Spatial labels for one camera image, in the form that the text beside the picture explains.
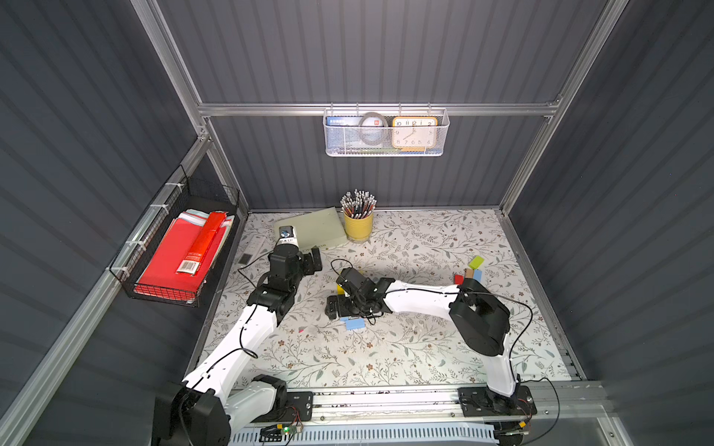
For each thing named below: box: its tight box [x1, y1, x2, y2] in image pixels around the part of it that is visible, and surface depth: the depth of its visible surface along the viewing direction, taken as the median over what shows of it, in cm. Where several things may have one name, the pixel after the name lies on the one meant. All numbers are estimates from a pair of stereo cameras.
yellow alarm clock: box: [392, 116, 439, 153], surface depth 91 cm
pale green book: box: [272, 207, 347, 251], surface depth 113 cm
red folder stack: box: [133, 209, 235, 302], surface depth 72 cm
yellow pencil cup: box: [343, 212, 374, 244], surface depth 106 cm
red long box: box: [176, 210, 229, 276], surface depth 74 cm
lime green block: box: [468, 255, 485, 270], surface depth 106 cm
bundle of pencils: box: [340, 188, 378, 220], surface depth 101 cm
